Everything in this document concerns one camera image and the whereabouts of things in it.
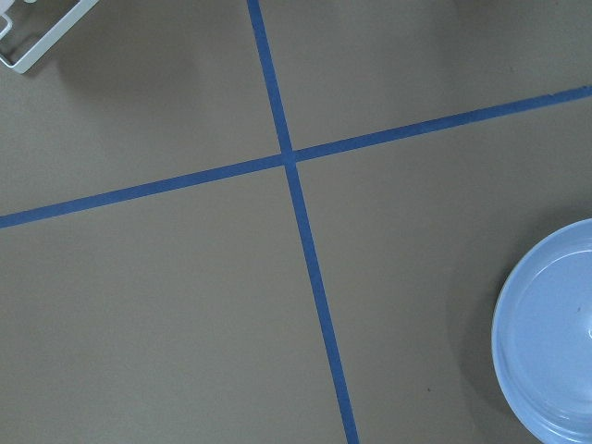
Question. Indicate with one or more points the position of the blue round plate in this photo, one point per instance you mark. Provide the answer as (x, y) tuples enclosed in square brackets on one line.
[(541, 337)]

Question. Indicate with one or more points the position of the white wire cup rack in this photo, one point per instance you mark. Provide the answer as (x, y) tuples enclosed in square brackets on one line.
[(29, 29)]

